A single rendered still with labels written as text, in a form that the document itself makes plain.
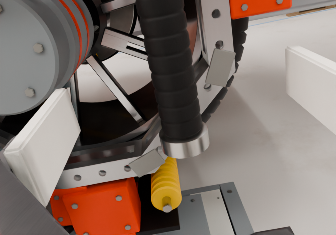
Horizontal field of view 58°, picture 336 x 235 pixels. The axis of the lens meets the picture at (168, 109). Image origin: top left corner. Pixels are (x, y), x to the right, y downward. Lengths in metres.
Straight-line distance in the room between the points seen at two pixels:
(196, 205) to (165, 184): 0.42
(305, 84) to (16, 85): 0.27
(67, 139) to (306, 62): 0.13
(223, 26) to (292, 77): 0.29
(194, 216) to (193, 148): 0.72
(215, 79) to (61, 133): 0.34
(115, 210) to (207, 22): 0.36
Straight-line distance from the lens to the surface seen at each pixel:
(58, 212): 0.62
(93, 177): 0.56
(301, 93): 0.18
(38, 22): 0.32
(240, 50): 0.57
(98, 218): 0.60
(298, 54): 0.18
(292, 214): 1.29
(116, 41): 0.56
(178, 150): 0.26
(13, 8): 0.33
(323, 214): 1.30
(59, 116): 0.17
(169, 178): 0.60
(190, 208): 0.99
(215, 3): 0.46
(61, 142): 0.16
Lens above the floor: 0.89
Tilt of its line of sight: 24 degrees down
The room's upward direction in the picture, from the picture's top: 11 degrees counter-clockwise
